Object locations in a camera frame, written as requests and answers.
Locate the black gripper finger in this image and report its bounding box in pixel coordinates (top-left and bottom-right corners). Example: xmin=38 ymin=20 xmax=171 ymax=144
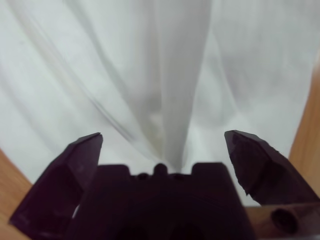
xmin=223 ymin=129 xmax=320 ymax=207
xmin=7 ymin=132 xmax=104 ymax=240

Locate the white T-shirt with black print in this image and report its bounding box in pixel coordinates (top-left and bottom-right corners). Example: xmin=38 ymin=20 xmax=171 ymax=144
xmin=0 ymin=0 xmax=318 ymax=208

